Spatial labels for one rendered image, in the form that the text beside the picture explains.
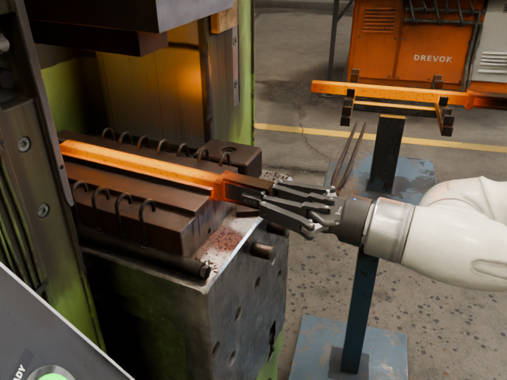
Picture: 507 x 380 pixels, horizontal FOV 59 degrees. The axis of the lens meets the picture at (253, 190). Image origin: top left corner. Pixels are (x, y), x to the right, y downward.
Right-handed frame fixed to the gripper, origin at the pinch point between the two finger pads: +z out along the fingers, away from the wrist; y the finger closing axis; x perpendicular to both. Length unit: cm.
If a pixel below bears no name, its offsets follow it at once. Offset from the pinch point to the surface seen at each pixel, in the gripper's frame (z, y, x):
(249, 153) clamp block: 6.7, 15.9, -1.9
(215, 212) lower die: 5.1, -1.5, -5.0
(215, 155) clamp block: 12.4, 12.2, -2.1
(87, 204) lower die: 23.4, -12.2, -2.6
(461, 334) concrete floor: -56, 85, -97
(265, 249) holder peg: -3.8, 0.4, -11.4
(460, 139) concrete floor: -46, 276, -98
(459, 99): -30, 52, 4
